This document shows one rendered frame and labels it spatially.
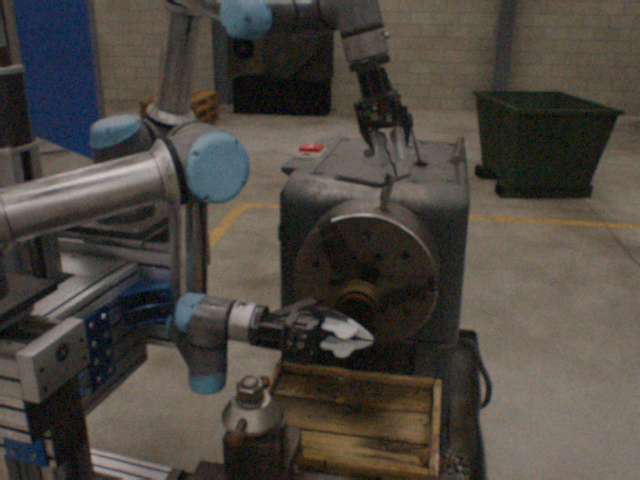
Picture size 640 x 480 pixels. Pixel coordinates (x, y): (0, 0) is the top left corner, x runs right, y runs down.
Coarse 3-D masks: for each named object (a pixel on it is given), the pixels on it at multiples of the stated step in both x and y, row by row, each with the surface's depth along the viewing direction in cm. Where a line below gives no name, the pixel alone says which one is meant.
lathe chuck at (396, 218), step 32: (320, 224) 135; (352, 224) 130; (384, 224) 129; (416, 224) 134; (320, 256) 134; (384, 256) 131; (416, 256) 130; (320, 288) 137; (384, 320) 136; (416, 320) 135
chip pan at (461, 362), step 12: (468, 348) 215; (456, 360) 207; (468, 360) 207; (456, 372) 200; (468, 372) 200; (456, 384) 194; (468, 384) 194; (456, 396) 188; (468, 396) 188; (456, 408) 182; (468, 408) 182; (456, 420) 177; (468, 420) 177; (456, 432) 172; (468, 432) 172; (456, 444) 167; (468, 444) 167; (468, 456) 162
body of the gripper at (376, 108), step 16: (352, 64) 104; (368, 64) 101; (368, 80) 102; (368, 96) 105; (384, 96) 103; (400, 96) 108; (368, 112) 105; (384, 112) 104; (400, 112) 108; (368, 128) 106; (384, 128) 104
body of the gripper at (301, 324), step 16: (256, 320) 111; (272, 320) 114; (288, 320) 109; (304, 320) 111; (256, 336) 110; (272, 336) 110; (288, 336) 108; (304, 336) 108; (320, 336) 114; (288, 352) 112; (304, 352) 109
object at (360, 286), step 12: (348, 288) 124; (360, 288) 123; (372, 288) 124; (336, 300) 127; (348, 300) 120; (360, 300) 119; (372, 300) 122; (348, 312) 127; (360, 312) 127; (372, 312) 120; (360, 324) 123
